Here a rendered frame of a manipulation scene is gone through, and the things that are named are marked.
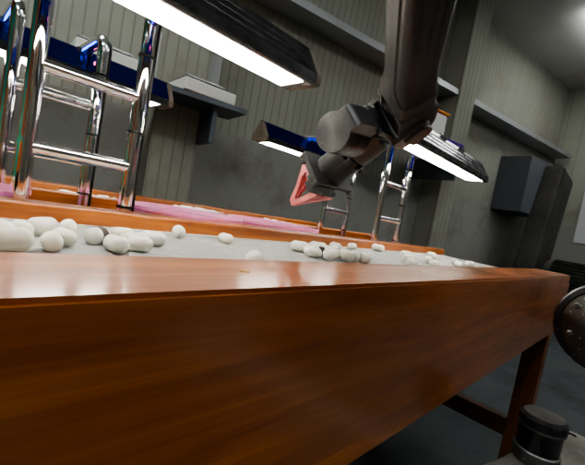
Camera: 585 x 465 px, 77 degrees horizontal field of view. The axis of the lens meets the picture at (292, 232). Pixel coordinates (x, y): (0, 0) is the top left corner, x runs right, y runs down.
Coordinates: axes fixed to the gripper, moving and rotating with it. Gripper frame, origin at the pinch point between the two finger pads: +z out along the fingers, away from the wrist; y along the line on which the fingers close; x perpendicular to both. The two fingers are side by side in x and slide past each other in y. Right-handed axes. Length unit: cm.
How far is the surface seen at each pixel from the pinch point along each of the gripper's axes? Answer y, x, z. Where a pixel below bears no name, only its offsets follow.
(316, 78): 1.1, -16.0, -14.6
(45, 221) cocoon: 38.3, 5.6, 4.6
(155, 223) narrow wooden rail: 20.0, -1.5, 14.2
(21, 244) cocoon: 41.9, 12.1, -1.9
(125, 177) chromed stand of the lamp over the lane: 23.4, -10.6, 14.7
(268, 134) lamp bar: -38, -52, 28
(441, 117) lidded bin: -268, -137, 14
